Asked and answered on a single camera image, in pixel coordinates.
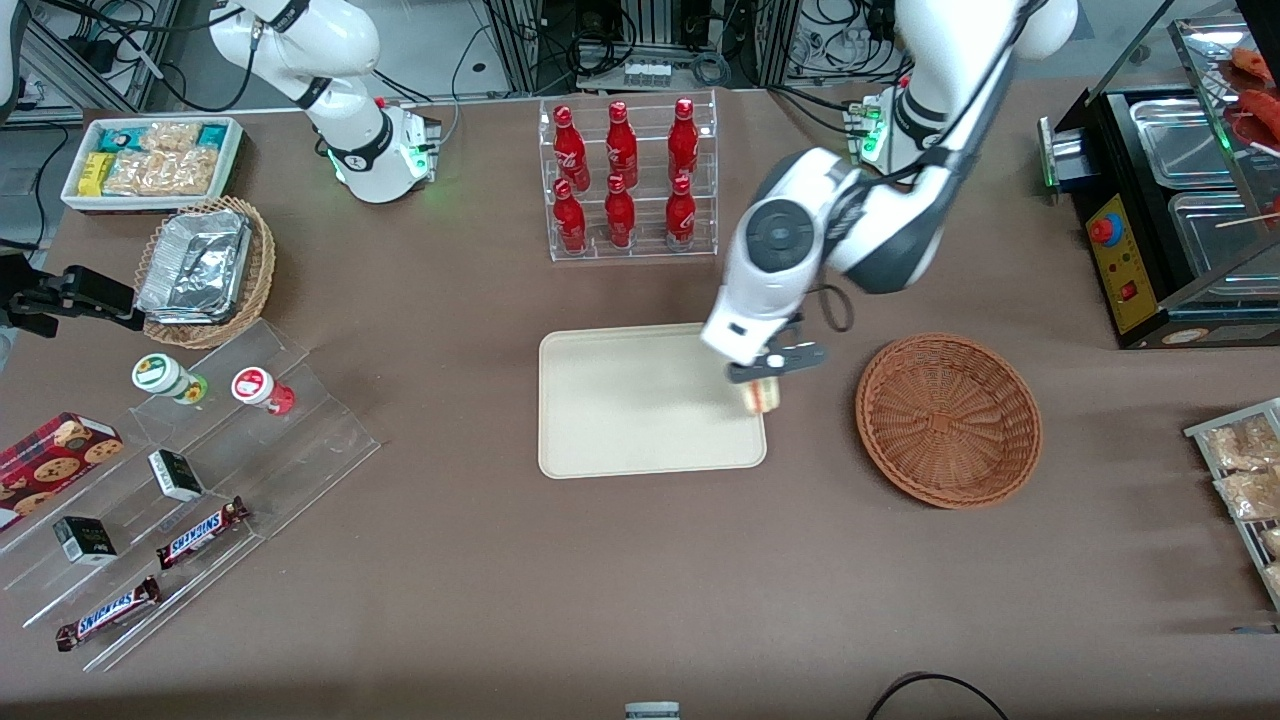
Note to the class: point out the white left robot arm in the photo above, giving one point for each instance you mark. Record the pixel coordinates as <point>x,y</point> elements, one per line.
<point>780,235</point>

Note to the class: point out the white power strip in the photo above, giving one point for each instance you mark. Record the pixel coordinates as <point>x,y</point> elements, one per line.
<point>648,74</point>

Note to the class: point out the red sausage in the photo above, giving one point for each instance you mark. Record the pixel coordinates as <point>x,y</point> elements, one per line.
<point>1262,118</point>
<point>1258,60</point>

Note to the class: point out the black hot food display case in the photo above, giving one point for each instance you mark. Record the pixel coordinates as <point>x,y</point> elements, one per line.
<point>1105,140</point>

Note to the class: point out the Snickers chocolate bar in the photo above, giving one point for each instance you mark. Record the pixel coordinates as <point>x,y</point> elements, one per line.
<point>108,613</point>
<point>200,533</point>

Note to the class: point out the oval light wicker basket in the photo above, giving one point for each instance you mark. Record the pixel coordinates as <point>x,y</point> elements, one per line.
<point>262,270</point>

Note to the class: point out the green lid yogurt cup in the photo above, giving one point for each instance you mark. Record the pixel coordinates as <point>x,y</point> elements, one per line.
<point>160,374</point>

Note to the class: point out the metal shelf frame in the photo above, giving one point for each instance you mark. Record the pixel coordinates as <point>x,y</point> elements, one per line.
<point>60,55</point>

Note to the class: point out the red emergency button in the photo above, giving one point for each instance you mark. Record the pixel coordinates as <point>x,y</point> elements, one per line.
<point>1106,230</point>

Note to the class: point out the round brown wicker basket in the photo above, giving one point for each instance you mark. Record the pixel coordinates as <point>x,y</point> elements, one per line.
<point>945,420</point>

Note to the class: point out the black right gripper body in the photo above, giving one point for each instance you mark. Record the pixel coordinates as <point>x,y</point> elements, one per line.
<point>88,291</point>

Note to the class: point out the red tartan cookie box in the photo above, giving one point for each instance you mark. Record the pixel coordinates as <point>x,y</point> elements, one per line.
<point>55,460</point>

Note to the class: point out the small black carton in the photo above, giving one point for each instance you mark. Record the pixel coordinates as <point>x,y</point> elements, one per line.
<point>176,476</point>
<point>85,541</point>

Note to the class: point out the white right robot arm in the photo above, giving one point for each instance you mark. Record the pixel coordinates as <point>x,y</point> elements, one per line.
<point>340,60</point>

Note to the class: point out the clear acrylic step shelf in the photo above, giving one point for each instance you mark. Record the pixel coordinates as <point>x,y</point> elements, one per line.
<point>300,440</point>

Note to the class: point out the red cola bottle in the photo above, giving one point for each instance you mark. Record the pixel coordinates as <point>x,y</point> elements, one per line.
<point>569,220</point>
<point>683,142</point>
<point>621,145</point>
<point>680,216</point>
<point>619,216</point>
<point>569,145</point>

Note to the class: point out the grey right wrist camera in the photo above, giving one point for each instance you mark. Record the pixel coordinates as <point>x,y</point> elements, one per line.
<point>35,312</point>

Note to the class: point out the triangular sandwich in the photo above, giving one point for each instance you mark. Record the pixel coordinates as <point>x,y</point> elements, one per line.
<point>763,396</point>

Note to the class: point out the clear rice cracker bag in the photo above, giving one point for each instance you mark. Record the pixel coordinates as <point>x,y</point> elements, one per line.
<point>133,174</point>
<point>190,172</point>
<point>170,136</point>

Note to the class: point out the small grey device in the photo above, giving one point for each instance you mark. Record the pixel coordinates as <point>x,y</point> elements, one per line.
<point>652,711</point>

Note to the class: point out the red lid yogurt cup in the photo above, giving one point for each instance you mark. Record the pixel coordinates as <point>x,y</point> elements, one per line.
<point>253,386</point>

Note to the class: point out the yellow snack packet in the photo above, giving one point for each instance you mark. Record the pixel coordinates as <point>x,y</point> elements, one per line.
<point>95,174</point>

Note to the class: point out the clear nut snack bag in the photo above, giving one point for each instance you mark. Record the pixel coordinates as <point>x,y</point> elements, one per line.
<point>1240,445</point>
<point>1274,580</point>
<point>1272,542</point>
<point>1250,495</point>

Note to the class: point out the aluminium frame post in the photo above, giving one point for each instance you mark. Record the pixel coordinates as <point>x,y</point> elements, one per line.
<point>770,40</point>
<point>520,45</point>

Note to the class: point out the stacked aluminium foil trays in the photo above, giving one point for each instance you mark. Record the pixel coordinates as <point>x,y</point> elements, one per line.
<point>195,265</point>

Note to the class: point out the steel food pan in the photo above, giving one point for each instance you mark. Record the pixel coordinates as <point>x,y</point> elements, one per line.
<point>1215,235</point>
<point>1180,140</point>

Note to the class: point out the clear acrylic bottle rack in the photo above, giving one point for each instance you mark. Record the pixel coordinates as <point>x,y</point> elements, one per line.
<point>645,225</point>

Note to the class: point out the white snack bin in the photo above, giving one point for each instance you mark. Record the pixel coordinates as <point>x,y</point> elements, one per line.
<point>75,195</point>

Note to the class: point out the beige plastic tray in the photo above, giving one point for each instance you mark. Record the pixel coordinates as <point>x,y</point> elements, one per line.
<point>640,410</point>

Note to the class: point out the teal snack packet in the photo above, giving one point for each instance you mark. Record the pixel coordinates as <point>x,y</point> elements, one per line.
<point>117,138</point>
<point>213,135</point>

